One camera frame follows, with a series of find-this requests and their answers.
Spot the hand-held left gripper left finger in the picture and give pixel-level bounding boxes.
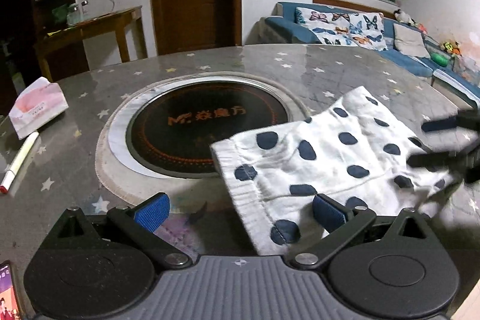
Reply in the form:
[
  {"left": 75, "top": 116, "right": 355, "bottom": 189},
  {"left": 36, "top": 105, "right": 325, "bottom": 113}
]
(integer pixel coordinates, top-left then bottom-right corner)
[{"left": 47, "top": 193, "right": 193, "bottom": 267}]

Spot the blue sofa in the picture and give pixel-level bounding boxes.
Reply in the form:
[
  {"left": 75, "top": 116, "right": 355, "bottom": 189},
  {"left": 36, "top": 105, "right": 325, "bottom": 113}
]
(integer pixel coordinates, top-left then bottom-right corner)
[{"left": 259, "top": 1, "right": 480, "bottom": 109}]

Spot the wooden side table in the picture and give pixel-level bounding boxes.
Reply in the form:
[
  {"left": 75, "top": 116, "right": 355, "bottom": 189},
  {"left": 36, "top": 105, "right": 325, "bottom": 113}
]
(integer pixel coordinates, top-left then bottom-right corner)
[{"left": 33, "top": 5, "right": 149, "bottom": 81}]

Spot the glass jar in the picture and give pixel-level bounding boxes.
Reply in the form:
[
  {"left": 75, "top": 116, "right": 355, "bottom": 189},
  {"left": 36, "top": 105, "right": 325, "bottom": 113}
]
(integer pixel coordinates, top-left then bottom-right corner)
[{"left": 66, "top": 1, "right": 91, "bottom": 27}]

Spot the plush toy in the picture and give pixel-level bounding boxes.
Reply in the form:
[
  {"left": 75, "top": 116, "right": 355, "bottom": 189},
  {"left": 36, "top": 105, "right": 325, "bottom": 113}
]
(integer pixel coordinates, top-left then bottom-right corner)
[{"left": 394, "top": 9, "right": 418, "bottom": 25}]

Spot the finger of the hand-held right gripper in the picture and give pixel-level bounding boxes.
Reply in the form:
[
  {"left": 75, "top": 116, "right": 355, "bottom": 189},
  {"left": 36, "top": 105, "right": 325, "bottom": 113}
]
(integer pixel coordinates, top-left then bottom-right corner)
[
  {"left": 421, "top": 117, "right": 464, "bottom": 134},
  {"left": 407, "top": 151, "right": 466, "bottom": 170}
]

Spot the pink white tissue pack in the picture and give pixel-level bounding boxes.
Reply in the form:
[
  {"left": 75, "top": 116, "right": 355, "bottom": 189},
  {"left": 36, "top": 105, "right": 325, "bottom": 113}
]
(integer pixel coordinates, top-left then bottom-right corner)
[{"left": 8, "top": 77, "right": 69, "bottom": 140}]

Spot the white pen red cap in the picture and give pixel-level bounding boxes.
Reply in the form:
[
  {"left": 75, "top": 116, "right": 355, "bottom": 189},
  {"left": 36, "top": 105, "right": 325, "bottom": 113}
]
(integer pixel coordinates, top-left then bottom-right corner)
[{"left": 0, "top": 131, "right": 40, "bottom": 195}]

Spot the round black induction hob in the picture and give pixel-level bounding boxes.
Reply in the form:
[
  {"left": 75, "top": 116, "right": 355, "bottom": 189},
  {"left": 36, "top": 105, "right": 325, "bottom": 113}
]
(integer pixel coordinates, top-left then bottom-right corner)
[{"left": 125, "top": 79, "right": 290, "bottom": 179}]

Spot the butterfly print pillow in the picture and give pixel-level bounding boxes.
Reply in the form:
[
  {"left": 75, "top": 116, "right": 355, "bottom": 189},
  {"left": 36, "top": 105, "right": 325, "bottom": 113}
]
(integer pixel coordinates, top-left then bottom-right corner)
[
  {"left": 295, "top": 7, "right": 352, "bottom": 46},
  {"left": 348, "top": 13, "right": 389, "bottom": 51}
]

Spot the grey pillow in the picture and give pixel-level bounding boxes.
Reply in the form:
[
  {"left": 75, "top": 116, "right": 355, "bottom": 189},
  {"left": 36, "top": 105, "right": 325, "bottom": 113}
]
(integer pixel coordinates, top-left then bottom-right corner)
[{"left": 392, "top": 22, "right": 432, "bottom": 59}]

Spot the white dark-dotted garment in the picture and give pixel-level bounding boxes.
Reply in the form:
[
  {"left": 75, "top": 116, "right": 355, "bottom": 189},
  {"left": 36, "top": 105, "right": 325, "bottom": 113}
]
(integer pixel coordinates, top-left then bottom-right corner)
[{"left": 210, "top": 85, "right": 478, "bottom": 256}]

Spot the colourful toy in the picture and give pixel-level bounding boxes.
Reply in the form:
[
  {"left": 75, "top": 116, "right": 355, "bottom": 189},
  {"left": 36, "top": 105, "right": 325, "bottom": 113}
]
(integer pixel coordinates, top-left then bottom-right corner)
[{"left": 440, "top": 40, "right": 463, "bottom": 57}]

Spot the smartphone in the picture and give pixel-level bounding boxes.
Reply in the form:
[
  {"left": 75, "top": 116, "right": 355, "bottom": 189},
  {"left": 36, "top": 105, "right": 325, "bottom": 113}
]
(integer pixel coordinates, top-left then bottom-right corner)
[{"left": 0, "top": 261, "right": 24, "bottom": 320}]

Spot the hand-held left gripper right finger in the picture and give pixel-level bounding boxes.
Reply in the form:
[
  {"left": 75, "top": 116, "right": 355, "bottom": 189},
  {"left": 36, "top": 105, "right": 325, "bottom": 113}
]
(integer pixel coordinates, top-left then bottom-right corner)
[{"left": 290, "top": 193, "right": 437, "bottom": 268}]

